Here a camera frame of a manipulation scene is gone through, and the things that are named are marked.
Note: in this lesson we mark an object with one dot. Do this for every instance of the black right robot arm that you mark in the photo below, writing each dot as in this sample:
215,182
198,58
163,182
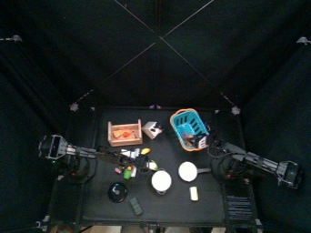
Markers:
259,162

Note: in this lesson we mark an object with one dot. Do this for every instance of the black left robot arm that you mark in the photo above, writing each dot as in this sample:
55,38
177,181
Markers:
69,149

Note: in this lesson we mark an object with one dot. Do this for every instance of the white pot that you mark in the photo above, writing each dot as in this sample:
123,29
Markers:
162,180

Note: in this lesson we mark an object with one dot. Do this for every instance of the yellow toy lemon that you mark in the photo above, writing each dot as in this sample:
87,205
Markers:
146,151

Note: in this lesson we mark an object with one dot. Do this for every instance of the green toy vegetable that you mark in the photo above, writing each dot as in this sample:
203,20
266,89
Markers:
127,174

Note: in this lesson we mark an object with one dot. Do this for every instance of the blue basket orange rim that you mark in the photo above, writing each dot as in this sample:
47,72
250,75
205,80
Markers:
185,124

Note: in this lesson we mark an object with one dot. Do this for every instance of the wooden crate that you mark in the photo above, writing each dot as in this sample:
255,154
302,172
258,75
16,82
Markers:
125,141

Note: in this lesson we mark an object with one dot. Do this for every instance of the pink toy piece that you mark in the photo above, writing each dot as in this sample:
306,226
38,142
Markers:
118,170

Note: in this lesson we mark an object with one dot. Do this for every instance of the red toy food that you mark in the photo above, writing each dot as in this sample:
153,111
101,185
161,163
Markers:
127,134

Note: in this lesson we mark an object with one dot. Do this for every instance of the black round bowl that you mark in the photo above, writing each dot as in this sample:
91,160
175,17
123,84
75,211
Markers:
118,192

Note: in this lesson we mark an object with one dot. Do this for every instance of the small white brown box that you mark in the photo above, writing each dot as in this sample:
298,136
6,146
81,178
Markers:
151,129

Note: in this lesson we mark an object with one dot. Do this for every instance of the dark green rectangular block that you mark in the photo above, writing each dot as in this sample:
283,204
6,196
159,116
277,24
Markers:
137,206

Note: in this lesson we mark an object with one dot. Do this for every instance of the cream butter stick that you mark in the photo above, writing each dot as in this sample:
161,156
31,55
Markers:
194,193

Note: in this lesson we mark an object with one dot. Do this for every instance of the metal frame corner bracket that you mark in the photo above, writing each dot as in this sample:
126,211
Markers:
74,106
303,40
155,106
235,110

